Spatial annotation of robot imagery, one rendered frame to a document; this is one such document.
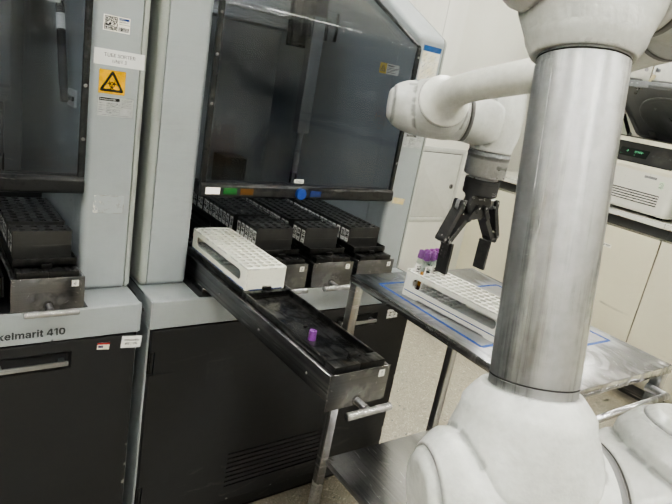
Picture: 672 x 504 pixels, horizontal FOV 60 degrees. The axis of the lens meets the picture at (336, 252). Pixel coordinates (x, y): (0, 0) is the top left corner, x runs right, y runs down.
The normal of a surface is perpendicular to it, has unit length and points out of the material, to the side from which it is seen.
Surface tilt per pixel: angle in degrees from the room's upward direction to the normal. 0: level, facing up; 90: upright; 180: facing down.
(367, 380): 90
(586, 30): 106
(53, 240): 90
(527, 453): 69
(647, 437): 46
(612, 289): 90
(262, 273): 90
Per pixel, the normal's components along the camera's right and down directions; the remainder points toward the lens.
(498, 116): 0.05, 0.25
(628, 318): -0.80, 0.04
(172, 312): 0.58, 0.33
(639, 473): -0.10, -0.76
